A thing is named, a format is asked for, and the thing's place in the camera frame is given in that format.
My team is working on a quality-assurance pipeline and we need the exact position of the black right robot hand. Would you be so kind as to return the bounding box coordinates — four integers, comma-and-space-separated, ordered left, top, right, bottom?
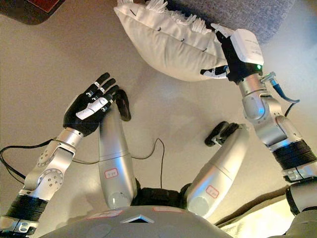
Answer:
200, 23, 264, 82

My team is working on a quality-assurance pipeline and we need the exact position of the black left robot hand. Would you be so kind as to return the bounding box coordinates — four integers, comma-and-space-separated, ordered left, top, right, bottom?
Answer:
62, 72, 121, 137

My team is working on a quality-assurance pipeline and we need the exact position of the cream fringed throw pillow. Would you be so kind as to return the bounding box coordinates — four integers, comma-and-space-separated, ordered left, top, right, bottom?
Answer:
113, 0, 230, 82

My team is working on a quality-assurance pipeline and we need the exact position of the grey fabric armchair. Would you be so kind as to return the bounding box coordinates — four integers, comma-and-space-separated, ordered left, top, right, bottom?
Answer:
165, 0, 297, 46

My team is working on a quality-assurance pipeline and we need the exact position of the silver left robot leg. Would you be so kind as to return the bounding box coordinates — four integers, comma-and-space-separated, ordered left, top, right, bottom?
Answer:
98, 89, 138, 209

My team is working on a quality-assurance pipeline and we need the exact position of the silver robot leg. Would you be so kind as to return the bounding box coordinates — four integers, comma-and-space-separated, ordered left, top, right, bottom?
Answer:
98, 89, 138, 209
184, 120, 251, 220

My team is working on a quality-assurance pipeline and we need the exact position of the silver right robot leg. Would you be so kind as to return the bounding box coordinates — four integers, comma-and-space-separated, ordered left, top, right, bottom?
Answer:
184, 120, 251, 220

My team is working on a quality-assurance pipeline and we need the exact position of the grey robot torso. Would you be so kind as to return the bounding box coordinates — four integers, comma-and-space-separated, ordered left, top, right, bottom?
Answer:
37, 187, 317, 238

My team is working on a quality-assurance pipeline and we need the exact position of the blue wrist cable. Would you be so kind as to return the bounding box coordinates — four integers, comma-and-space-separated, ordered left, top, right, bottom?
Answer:
262, 71, 301, 118

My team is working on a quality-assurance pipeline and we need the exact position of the thin black floor cable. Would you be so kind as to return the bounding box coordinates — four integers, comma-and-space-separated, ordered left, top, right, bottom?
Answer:
71, 138, 165, 189

